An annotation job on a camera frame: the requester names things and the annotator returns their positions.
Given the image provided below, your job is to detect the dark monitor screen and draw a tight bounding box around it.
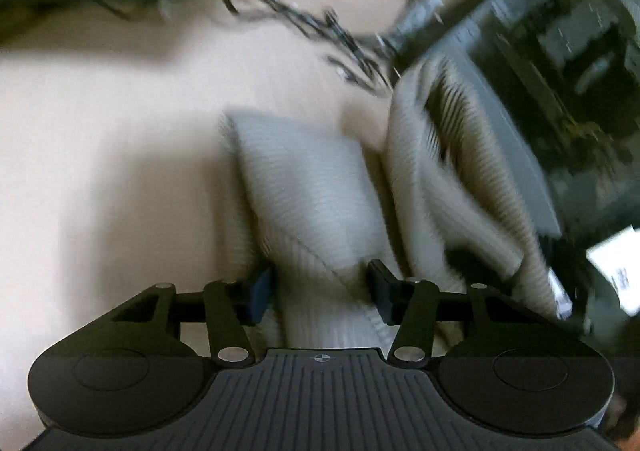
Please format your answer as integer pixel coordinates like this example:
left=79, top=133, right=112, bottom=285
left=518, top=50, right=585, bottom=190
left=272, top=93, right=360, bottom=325
left=394, top=0, right=640, bottom=312

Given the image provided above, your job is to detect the beige ribbed knit sweater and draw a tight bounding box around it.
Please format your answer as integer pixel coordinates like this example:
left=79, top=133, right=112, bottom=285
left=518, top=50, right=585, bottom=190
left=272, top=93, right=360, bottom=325
left=218, top=54, right=574, bottom=350

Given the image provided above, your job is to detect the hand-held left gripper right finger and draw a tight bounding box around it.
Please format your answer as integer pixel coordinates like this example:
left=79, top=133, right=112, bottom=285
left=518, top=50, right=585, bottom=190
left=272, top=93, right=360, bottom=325
left=368, top=260, right=551, bottom=368

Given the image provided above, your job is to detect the white paper sheet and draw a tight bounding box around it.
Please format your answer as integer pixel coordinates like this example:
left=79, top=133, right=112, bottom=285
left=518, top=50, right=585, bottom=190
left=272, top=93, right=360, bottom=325
left=586, top=226, right=640, bottom=317

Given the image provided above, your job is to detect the bundle of black cables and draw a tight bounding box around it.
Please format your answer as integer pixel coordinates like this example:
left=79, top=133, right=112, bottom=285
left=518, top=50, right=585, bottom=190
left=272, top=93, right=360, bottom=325
left=186, top=0, right=401, bottom=93

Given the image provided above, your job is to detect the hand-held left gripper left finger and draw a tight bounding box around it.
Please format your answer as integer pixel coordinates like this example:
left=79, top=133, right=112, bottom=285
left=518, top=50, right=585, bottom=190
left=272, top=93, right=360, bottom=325
left=98, top=266, right=274, bottom=368

